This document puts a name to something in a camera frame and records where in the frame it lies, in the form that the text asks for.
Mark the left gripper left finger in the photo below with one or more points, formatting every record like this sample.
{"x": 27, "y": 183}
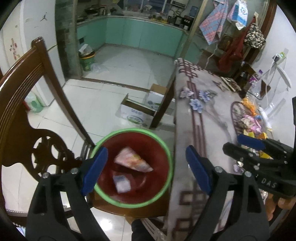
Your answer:
{"x": 47, "y": 219}

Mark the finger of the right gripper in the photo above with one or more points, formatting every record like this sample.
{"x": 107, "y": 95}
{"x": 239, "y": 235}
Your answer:
{"x": 253, "y": 163}
{"x": 259, "y": 142}

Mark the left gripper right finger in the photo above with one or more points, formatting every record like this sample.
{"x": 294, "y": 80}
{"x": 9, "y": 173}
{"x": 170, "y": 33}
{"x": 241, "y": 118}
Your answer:
{"x": 247, "y": 217}

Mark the teal kitchen cabinets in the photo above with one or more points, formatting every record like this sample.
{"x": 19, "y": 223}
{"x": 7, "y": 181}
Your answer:
{"x": 136, "y": 33}

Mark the green kitchen trash bucket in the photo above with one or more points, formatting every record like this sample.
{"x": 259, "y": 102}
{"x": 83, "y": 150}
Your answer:
{"x": 86, "y": 56}

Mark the right hand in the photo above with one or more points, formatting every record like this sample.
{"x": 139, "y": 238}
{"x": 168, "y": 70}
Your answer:
{"x": 282, "y": 203}

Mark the pink foil wrapper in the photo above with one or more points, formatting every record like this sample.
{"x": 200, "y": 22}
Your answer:
{"x": 250, "y": 124}

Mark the clear bag orange snacks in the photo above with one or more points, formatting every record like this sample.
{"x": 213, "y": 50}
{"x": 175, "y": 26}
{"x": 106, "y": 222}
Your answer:
{"x": 250, "y": 101}

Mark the dark wooden chair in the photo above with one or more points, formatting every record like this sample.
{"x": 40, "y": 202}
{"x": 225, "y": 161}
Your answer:
{"x": 36, "y": 148}

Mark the clear plastic water bottle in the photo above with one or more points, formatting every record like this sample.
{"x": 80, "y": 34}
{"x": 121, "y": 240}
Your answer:
{"x": 249, "y": 87}

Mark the white desk lamp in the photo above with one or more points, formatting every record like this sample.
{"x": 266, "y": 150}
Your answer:
{"x": 277, "y": 86}

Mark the white wrapper in bin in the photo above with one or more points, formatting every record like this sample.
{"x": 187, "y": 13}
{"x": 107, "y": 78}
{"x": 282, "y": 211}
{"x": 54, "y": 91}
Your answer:
{"x": 122, "y": 184}

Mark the brown snack packet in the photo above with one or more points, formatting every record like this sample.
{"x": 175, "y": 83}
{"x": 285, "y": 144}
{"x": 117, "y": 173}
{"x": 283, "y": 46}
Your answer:
{"x": 231, "y": 84}

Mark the red bin green rim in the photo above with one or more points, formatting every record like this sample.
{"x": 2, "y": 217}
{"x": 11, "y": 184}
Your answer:
{"x": 147, "y": 188}

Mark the pink wrapper in bin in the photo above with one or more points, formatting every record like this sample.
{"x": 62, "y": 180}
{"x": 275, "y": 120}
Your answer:
{"x": 128, "y": 158}

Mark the red hanging cloth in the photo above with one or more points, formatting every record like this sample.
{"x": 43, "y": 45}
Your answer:
{"x": 233, "y": 54}

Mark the green detergent bottle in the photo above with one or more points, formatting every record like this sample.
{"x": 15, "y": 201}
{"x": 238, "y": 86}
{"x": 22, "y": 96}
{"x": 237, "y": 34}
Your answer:
{"x": 33, "y": 103}

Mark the open cardboard box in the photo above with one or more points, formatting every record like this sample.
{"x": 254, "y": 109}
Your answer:
{"x": 142, "y": 113}

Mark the plaid hanging towel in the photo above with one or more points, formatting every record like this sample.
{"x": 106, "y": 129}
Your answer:
{"x": 212, "y": 26}

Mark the white blue hanging bag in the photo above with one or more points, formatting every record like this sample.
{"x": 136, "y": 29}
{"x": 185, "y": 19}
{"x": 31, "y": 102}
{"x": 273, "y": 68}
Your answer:
{"x": 238, "y": 14}

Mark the wall power adapter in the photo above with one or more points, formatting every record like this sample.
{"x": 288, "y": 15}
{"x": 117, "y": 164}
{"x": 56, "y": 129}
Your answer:
{"x": 279, "y": 58}

